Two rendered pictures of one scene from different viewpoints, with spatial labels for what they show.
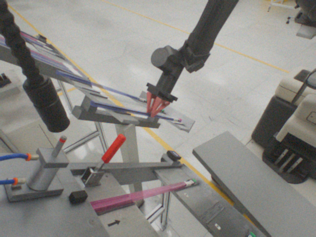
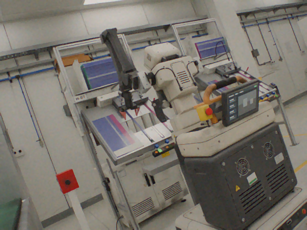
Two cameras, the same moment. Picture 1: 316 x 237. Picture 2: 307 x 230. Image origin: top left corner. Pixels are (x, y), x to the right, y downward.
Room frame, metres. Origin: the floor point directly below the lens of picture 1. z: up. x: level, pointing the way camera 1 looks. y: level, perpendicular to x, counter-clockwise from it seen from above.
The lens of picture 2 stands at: (0.71, -2.35, 0.97)
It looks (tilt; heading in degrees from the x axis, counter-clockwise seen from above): 0 degrees down; 103
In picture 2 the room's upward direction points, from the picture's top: 20 degrees counter-clockwise
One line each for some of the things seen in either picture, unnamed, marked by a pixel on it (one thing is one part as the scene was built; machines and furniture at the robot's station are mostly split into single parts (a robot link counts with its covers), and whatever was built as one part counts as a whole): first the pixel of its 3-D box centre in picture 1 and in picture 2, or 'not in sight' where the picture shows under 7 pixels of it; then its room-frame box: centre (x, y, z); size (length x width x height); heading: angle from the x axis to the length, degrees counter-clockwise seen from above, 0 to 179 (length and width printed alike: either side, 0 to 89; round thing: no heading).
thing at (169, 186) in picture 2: not in sight; (139, 183); (-0.28, 0.16, 0.31); 0.70 x 0.65 x 0.62; 41
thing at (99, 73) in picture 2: not in sight; (108, 72); (-0.15, 0.11, 1.52); 0.51 x 0.13 x 0.27; 41
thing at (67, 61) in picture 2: not in sight; (82, 58); (-0.43, 0.26, 1.82); 0.68 x 0.30 x 0.20; 41
